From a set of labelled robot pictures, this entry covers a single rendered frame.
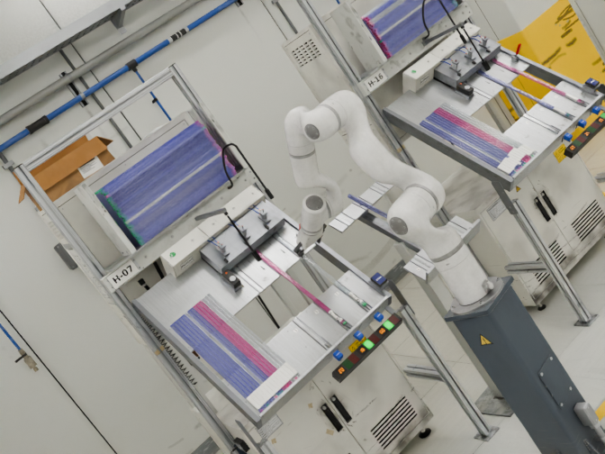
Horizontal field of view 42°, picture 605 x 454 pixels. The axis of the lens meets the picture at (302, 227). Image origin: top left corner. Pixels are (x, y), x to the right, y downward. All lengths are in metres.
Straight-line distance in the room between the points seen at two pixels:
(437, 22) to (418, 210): 1.67
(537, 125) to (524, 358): 1.35
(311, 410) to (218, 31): 2.67
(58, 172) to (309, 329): 1.24
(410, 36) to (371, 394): 1.65
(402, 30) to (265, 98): 1.51
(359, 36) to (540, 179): 1.10
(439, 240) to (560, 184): 1.62
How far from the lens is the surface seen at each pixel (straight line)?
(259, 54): 5.09
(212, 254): 3.06
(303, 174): 2.62
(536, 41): 5.64
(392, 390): 3.36
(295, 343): 2.88
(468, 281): 2.50
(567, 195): 4.00
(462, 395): 3.19
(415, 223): 2.37
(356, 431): 3.30
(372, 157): 2.41
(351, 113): 2.45
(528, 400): 2.68
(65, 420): 4.58
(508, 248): 3.73
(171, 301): 3.05
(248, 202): 3.17
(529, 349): 2.61
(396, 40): 3.72
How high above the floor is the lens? 1.69
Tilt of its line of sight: 11 degrees down
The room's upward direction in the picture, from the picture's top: 35 degrees counter-clockwise
